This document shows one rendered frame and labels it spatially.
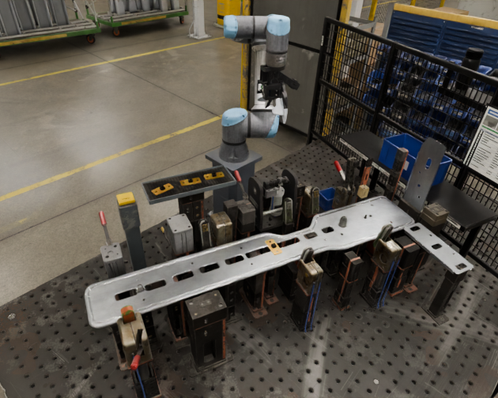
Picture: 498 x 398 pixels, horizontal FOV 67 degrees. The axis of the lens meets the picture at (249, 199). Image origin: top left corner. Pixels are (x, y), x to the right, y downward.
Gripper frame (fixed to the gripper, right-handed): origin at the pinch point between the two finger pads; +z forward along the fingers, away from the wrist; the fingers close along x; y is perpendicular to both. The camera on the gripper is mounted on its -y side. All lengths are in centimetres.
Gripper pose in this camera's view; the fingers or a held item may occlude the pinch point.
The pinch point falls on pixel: (276, 115)
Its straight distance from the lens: 150.5
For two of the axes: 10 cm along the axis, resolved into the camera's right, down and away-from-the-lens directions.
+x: 4.3, 5.6, -7.1
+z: -0.4, 8.0, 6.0
